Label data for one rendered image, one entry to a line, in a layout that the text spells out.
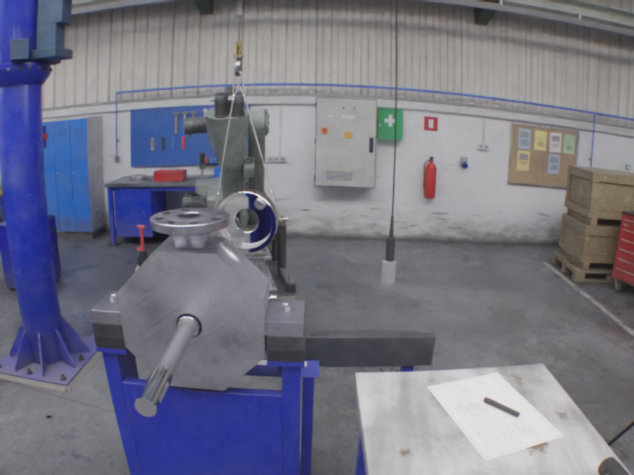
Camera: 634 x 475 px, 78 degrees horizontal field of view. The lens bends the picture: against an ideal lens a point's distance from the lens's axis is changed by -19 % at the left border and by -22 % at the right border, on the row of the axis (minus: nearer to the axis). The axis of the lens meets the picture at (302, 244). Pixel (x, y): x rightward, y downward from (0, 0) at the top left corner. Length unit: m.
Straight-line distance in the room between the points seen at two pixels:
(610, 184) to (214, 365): 5.19
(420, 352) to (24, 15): 3.02
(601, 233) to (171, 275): 5.24
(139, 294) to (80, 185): 5.59
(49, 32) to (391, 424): 2.91
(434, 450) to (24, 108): 2.94
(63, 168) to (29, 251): 3.94
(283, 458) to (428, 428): 0.62
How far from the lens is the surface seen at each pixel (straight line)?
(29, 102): 3.25
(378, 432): 1.40
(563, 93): 7.60
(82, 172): 7.02
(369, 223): 6.79
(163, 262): 1.47
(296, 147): 6.61
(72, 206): 7.20
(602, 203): 5.97
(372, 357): 1.99
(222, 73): 6.79
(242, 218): 3.45
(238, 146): 3.14
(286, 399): 1.65
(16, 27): 3.31
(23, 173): 3.25
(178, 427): 1.81
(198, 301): 1.49
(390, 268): 2.39
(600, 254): 6.10
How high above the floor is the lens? 1.73
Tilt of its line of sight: 16 degrees down
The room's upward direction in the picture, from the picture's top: 1 degrees clockwise
